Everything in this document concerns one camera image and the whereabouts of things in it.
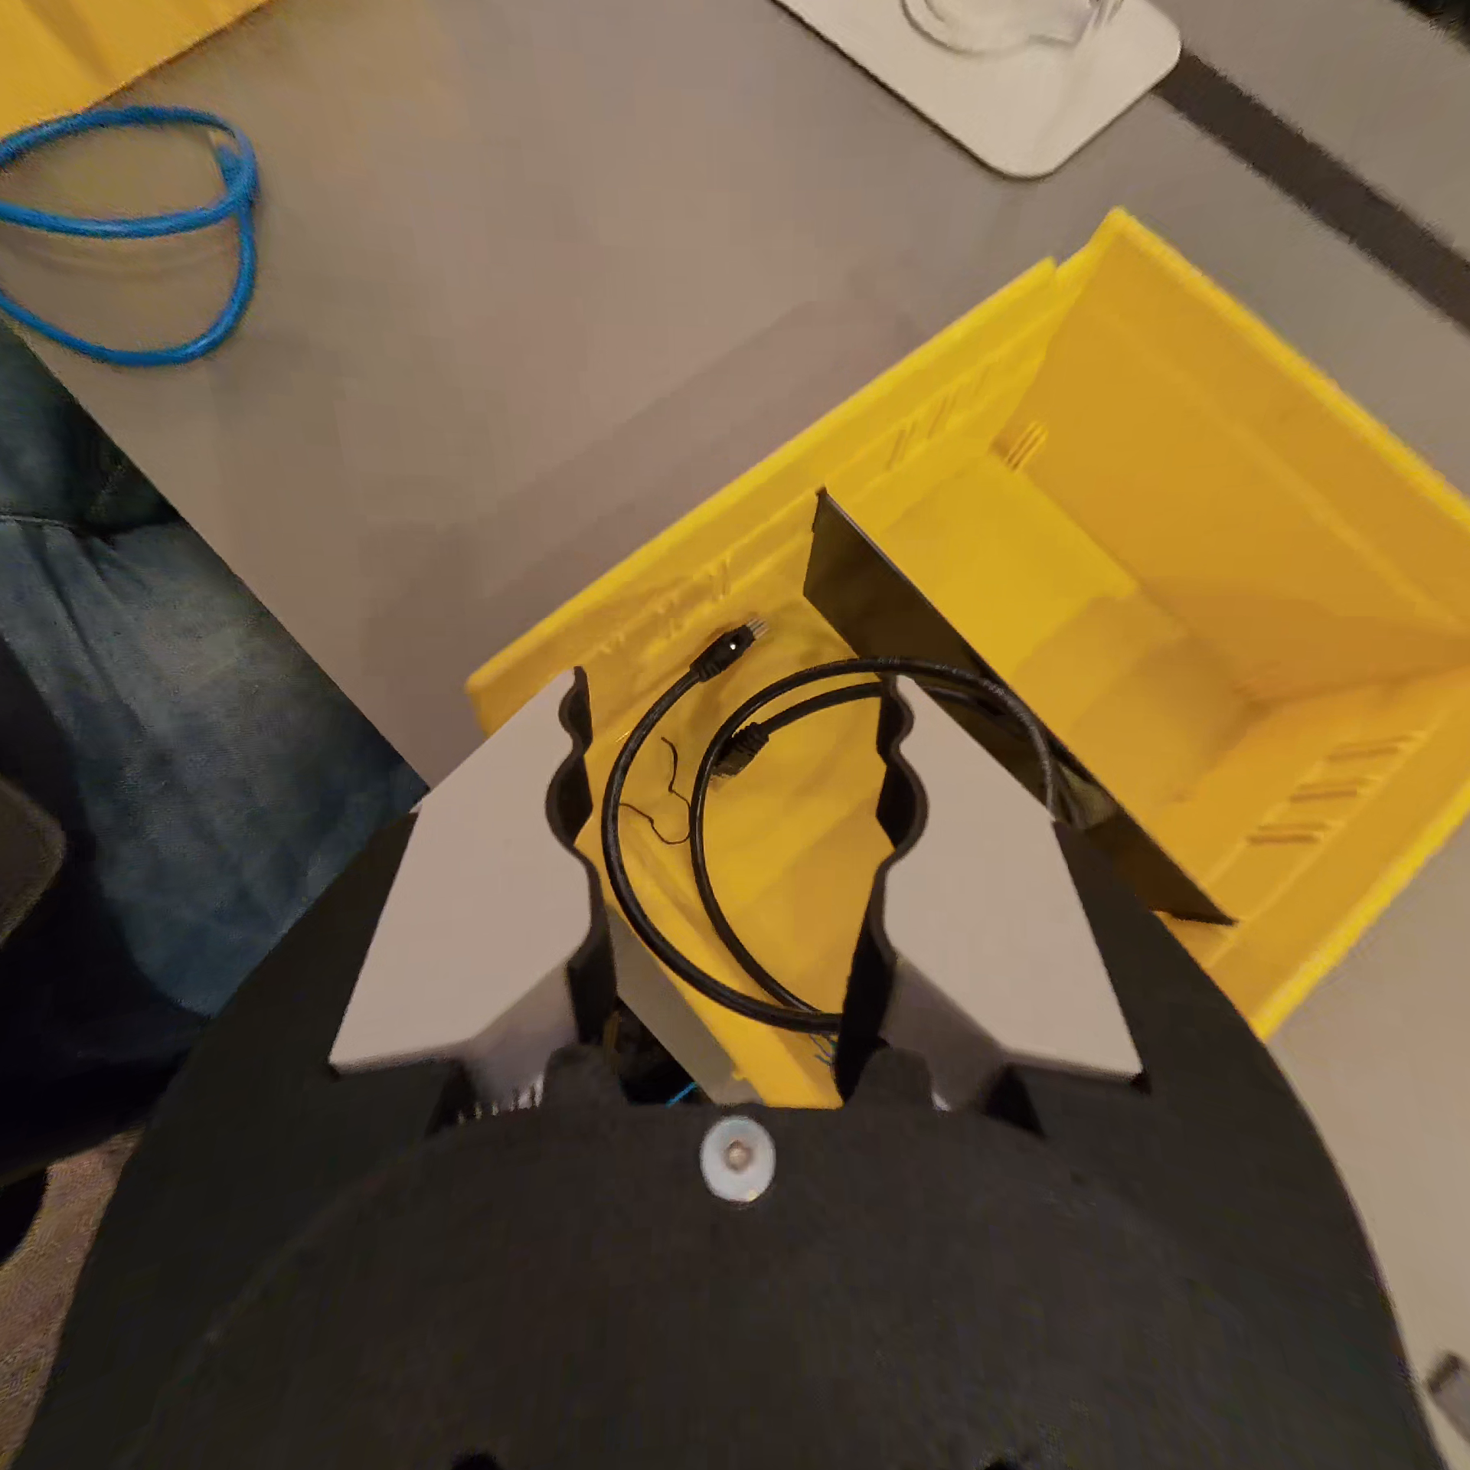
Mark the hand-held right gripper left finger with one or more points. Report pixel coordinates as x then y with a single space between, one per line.
482 896

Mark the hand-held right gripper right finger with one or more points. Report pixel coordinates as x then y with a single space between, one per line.
988 907

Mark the yellow plastic bin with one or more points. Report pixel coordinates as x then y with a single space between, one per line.
69 46
1206 516

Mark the black bin divider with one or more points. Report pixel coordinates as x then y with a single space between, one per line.
874 585

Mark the person's leg in jeans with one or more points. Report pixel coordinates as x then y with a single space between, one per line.
172 712

